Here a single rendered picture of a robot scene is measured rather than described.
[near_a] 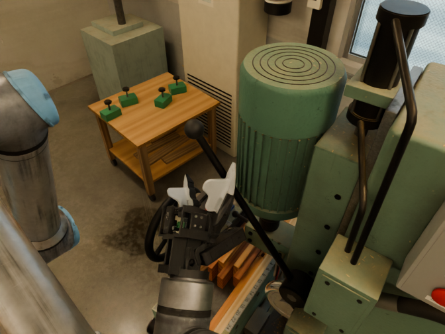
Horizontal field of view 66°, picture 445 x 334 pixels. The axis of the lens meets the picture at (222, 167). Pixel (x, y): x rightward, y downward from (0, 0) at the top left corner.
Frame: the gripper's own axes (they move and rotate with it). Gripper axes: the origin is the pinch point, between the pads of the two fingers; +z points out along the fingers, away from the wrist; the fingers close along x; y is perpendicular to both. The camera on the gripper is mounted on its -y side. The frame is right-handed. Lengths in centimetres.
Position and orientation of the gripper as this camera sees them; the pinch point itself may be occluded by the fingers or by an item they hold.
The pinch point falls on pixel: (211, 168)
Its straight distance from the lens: 65.2
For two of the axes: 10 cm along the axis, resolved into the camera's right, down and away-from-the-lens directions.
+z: 1.1, -9.5, 2.8
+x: -6.3, 1.6, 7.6
